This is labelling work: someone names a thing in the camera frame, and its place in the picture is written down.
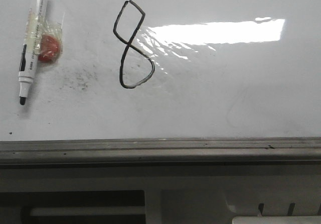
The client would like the clear adhesive tape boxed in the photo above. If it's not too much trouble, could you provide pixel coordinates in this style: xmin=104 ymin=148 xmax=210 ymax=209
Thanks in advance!
xmin=24 ymin=10 xmax=62 ymax=60

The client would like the red round magnet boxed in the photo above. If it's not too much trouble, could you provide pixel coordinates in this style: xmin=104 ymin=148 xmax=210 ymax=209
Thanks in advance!
xmin=38 ymin=35 xmax=61 ymax=62

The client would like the white whiteboard marker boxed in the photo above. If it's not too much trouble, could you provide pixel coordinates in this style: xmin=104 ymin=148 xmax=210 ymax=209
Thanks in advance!
xmin=18 ymin=0 xmax=48 ymax=105

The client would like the grey aluminium whiteboard frame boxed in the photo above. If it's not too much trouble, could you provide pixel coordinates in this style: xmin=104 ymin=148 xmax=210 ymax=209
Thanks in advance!
xmin=1 ymin=137 xmax=320 ymax=166

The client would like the white whiteboard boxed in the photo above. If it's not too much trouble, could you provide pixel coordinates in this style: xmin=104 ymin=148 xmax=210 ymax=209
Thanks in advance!
xmin=1 ymin=0 xmax=320 ymax=141

